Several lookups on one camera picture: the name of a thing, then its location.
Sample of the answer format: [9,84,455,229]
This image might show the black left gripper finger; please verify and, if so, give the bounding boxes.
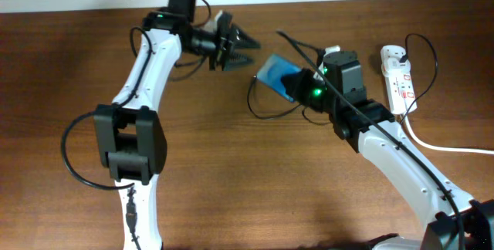
[223,53,254,71]
[231,24,261,49]

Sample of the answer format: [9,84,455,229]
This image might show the blue smartphone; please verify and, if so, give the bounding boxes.
[255,54,302,103]

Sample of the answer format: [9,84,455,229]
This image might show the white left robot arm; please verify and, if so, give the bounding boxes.
[94,0,260,249]

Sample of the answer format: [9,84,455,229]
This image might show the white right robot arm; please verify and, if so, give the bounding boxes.
[281,52,493,249]

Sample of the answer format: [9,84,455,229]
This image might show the white USB charger adapter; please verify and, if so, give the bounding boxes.
[381,45,411,77]

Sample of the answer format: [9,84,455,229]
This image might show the white power strip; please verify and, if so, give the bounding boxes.
[380,45,418,115]

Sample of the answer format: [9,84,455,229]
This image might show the white power strip cord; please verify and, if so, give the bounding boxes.
[401,99,494,156]

